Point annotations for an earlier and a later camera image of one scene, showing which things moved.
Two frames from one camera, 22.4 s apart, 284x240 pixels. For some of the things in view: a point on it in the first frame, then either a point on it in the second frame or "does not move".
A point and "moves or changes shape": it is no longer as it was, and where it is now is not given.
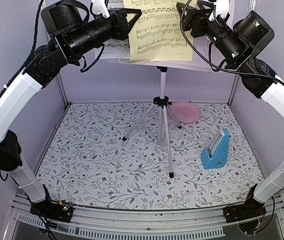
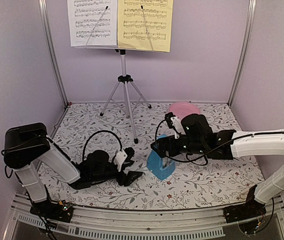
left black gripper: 123,28 → 128,179
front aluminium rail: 100,222 does not move
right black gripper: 195,14 → 169,141
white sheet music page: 117,48 moves or changes shape
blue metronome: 215,155 moves or changes shape
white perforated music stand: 199,63 → 125,80
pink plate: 186,112 does not move
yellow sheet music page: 157,34 moves or changes shape
